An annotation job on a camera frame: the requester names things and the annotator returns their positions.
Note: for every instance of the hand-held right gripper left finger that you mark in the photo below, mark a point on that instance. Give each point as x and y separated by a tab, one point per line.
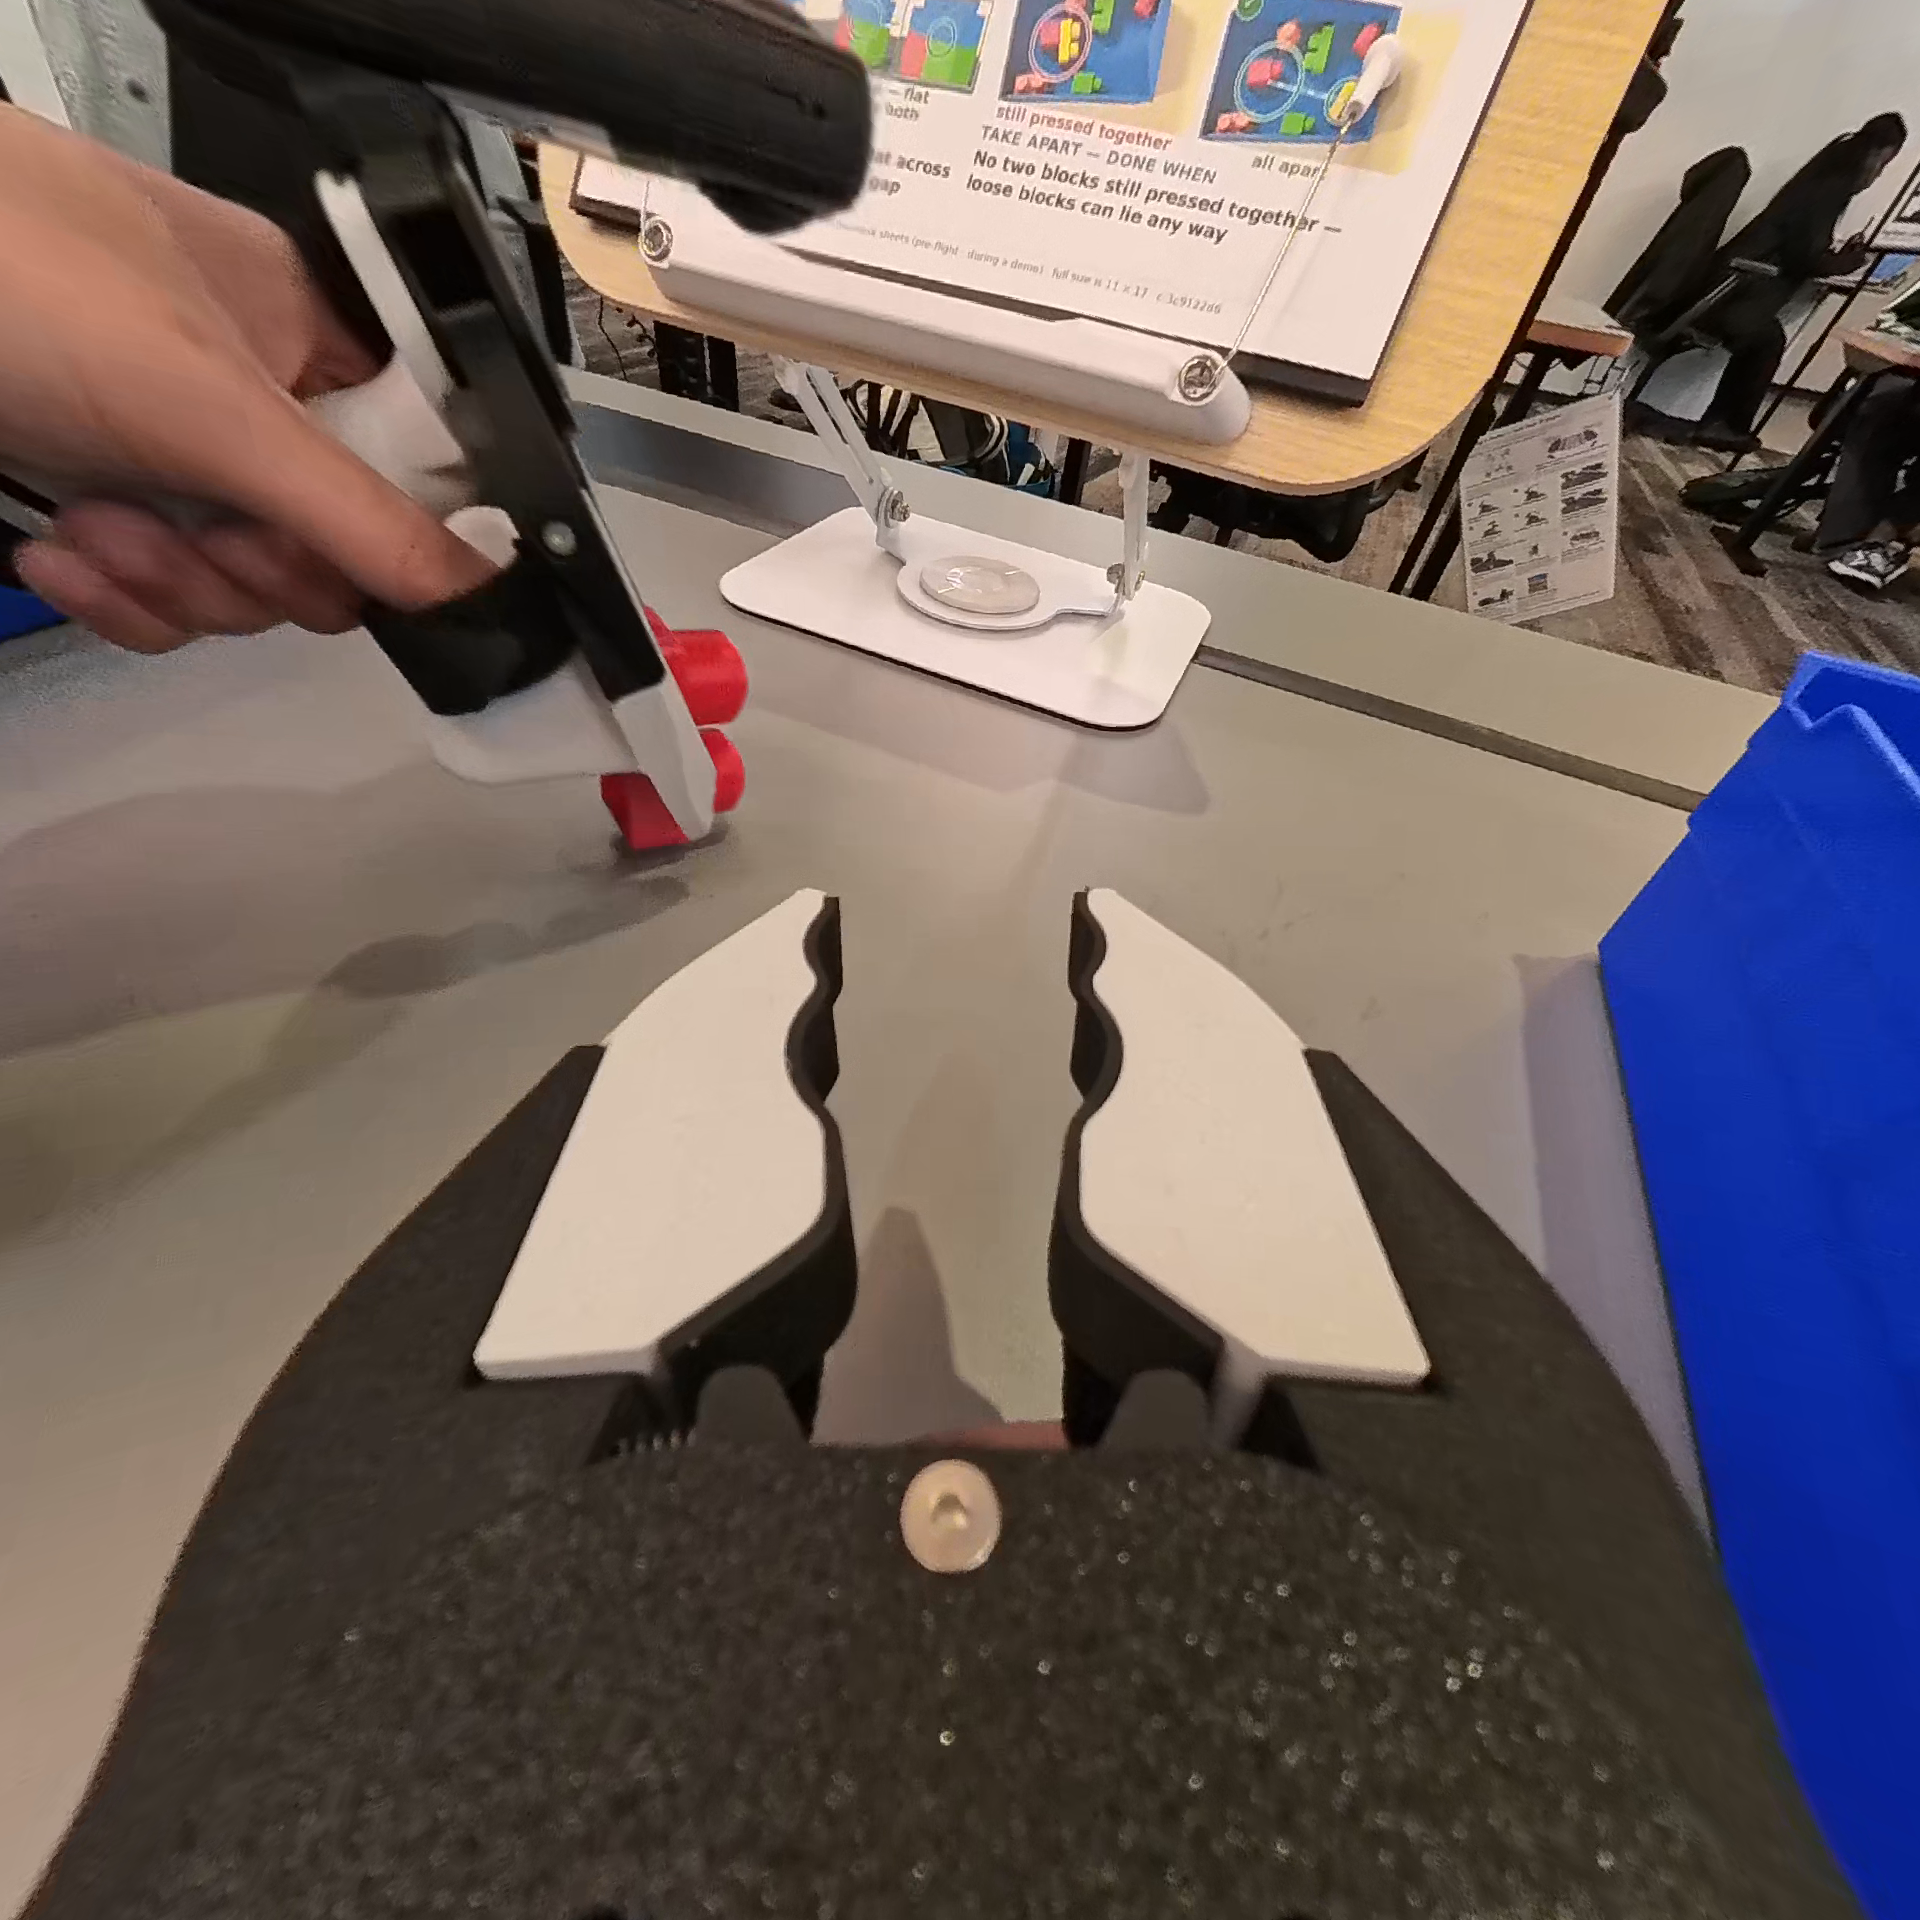
661	1172

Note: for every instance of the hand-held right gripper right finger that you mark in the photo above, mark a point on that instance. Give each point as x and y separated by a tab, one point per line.
1231	1172

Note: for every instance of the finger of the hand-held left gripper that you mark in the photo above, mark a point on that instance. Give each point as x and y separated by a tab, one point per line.
674	765

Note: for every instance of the red two-stud block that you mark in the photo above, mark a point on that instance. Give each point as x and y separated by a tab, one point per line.
717	676

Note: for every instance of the grey desk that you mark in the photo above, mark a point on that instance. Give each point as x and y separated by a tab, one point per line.
376	1080

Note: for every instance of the person's left hand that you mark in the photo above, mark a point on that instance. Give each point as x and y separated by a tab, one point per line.
150	346

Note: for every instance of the white instruction stand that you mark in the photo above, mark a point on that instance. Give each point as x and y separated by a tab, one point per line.
840	600

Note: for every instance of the printed instruction sheet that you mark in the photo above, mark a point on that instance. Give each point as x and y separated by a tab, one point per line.
1141	196

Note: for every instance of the white printed floor sign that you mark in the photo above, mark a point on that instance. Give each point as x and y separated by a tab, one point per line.
1545	510

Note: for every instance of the black office chair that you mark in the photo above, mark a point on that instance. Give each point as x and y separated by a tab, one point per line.
1664	240

